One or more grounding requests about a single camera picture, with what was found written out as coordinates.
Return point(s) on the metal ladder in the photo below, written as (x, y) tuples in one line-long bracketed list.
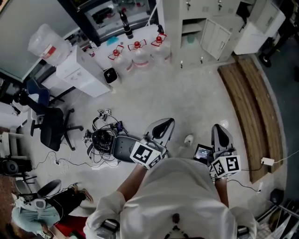
[(280, 219)]

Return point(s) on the white wall plug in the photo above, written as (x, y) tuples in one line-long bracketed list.
[(260, 186)]

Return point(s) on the white printer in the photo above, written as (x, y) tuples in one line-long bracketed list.
[(259, 30)]

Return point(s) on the water bottle with red cap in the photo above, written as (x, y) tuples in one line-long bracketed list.
[(161, 49), (139, 54), (119, 60)]

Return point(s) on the black thermos bottle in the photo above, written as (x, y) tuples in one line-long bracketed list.
[(127, 25)]

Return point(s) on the grey metal locker cabinet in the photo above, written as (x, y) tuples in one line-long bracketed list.
[(198, 30)]

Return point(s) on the white desk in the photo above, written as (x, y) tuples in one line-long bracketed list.
[(11, 116)]

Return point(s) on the blue cloth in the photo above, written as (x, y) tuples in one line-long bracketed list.
[(112, 40)]

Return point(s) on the person's white shirt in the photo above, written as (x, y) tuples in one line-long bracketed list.
[(177, 193)]

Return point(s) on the black wheel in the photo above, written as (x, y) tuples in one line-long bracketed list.
[(265, 59)]

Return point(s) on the clear water jug red label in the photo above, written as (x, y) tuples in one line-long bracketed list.
[(46, 45)]

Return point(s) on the blue chair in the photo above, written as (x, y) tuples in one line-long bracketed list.
[(38, 91)]

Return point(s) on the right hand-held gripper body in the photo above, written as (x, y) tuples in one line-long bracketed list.
[(225, 164)]

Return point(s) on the white power adapter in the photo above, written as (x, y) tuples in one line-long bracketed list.
[(267, 160)]

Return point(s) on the black box device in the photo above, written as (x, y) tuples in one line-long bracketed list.
[(277, 196)]

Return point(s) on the white water dispenser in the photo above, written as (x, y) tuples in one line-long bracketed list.
[(81, 72)]

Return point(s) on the black office chair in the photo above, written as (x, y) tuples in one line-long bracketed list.
[(51, 128)]

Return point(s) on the small white bin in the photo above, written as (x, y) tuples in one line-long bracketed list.
[(110, 75)]

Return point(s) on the white power strip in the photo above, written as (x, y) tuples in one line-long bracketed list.
[(56, 162)]

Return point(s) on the black tablet with screen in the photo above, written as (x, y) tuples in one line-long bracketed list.
[(202, 154)]

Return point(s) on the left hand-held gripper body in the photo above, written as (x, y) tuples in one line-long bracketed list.
[(149, 152)]

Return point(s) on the wooden planks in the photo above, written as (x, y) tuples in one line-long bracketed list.
[(254, 116)]

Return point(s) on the person's white shoe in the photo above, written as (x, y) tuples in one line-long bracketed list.
[(188, 139)]

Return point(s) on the person's left forearm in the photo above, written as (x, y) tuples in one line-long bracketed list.
[(134, 179)]

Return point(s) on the person's right forearm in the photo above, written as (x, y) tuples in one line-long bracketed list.
[(222, 190)]

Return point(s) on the black speaker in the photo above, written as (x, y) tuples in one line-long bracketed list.
[(9, 166)]

